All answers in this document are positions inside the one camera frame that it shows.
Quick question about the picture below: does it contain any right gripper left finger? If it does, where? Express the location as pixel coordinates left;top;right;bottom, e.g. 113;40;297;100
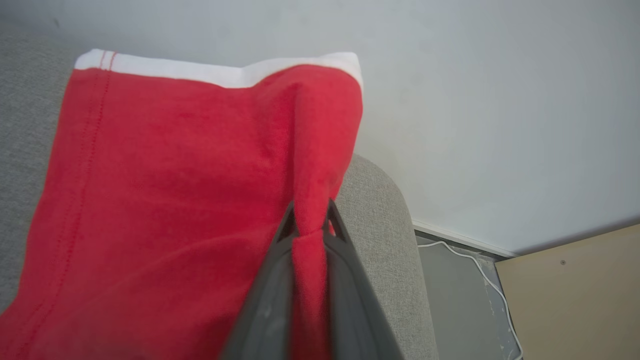
219;201;301;360

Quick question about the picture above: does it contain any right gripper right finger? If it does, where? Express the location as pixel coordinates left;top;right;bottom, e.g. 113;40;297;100
322;198;406;360

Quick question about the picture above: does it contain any red shorts white hem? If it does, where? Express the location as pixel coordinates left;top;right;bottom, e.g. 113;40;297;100
0;48;365;360

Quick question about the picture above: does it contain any white skirting board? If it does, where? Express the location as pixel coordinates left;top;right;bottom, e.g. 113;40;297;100
412;218;519;259

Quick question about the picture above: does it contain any beige wooden panel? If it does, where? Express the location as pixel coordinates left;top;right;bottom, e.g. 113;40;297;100
494;223;640;360

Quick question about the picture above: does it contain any white floor cable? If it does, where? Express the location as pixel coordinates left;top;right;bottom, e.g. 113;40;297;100
417;240;524;360

